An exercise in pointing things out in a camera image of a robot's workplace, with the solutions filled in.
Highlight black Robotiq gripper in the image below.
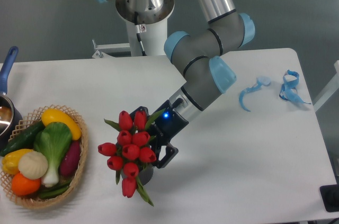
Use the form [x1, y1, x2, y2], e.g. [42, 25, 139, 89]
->
[130, 99, 189, 169]

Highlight red tulip bouquet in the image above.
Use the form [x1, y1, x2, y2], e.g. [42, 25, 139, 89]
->
[97, 110, 164, 206]

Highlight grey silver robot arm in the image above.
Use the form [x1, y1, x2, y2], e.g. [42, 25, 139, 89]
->
[98, 0, 255, 168]

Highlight dark grey ribbed vase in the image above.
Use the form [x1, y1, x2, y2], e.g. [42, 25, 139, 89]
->
[115, 141, 155, 186]

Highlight purple sweet potato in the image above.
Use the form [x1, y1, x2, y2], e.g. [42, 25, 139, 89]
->
[59, 140, 81, 177]

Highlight green bok choy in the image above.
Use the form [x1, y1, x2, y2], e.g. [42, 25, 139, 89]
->
[33, 122, 72, 188]

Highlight yellow squash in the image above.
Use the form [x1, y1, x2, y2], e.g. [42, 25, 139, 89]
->
[41, 108, 82, 140]

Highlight blue curved ribbon strip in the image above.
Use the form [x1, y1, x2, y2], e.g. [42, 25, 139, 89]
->
[238, 76, 271, 112]

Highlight woven wicker basket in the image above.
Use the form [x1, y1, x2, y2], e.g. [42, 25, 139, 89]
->
[1, 105, 88, 210]

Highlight green bean pods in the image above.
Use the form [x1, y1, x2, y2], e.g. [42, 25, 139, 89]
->
[38, 180, 71, 200]

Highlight green cucumber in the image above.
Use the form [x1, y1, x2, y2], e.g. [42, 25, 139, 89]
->
[1, 121, 45, 157]

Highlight blue knotted ribbon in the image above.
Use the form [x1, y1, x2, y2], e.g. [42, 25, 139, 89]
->
[279, 70, 311, 104]

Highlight orange fruit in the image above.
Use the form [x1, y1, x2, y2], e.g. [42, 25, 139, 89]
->
[11, 173, 41, 196]

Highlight yellow bell pepper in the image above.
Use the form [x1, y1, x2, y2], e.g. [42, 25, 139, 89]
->
[2, 149, 33, 175]

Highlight black device at edge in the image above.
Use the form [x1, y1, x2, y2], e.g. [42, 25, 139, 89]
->
[319, 184, 338, 212]

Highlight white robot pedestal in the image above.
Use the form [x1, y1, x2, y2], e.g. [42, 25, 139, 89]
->
[91, 12, 175, 59]

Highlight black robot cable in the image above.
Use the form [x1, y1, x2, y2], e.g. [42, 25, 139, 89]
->
[133, 11, 147, 57]

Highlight blue handled saucepan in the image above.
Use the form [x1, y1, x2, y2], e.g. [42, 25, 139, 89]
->
[1, 46, 22, 150]

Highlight white frame at right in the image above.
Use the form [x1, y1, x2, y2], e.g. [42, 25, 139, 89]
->
[313, 60, 338, 112]

